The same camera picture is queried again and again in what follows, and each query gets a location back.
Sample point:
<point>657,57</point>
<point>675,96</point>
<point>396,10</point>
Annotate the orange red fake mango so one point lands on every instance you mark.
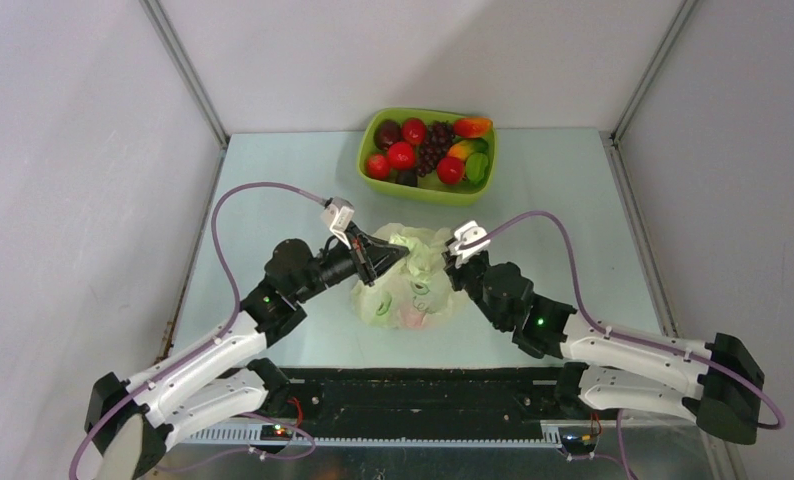
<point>472,127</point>

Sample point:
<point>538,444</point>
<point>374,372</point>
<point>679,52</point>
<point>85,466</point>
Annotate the green fake starfruit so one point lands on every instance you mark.
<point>476,166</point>

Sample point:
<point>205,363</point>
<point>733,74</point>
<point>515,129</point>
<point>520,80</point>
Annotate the red fake fruit middle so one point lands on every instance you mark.
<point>401,156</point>

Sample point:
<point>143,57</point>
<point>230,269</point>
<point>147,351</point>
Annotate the green plastic fruit bowl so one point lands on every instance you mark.
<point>407,184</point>

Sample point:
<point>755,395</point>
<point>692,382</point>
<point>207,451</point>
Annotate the red fake fruit lower right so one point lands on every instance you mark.
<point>450,170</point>

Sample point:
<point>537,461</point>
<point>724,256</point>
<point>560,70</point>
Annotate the red fake fruit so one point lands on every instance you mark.
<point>413,131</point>
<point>450,170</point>
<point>401,156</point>

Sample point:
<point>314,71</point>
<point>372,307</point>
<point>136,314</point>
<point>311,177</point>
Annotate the pale green plastic bag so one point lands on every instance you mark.
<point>416,292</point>

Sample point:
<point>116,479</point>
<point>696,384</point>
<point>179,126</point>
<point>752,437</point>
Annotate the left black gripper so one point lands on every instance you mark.
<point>372,257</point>

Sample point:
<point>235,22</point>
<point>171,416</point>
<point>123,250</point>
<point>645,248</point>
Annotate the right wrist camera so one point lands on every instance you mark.
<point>467,240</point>

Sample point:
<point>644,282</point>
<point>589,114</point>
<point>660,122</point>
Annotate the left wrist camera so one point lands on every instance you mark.
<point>337,216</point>

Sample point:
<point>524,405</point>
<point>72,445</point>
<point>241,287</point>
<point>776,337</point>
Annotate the red fake fruit top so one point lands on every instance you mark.
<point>413,131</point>

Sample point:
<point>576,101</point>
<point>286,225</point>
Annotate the fake grape bunch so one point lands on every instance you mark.
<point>440,137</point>

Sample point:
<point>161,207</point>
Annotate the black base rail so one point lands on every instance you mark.
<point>423,404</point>

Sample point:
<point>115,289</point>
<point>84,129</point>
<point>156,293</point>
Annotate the dark red fake plum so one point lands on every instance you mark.
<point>387,133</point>

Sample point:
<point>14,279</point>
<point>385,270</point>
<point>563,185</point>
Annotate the yellow green fake mango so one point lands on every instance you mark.
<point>464,148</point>

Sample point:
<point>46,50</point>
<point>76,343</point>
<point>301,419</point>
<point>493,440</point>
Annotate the fake strawberry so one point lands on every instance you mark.
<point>377,167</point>

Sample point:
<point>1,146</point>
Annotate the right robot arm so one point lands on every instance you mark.
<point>712,384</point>

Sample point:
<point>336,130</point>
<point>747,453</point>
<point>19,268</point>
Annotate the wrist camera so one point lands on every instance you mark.
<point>337,216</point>
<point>467,240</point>

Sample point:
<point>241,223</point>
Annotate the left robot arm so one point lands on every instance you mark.
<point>135,422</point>

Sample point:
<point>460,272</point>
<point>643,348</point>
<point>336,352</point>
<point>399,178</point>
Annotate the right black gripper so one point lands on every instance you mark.
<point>454,274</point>

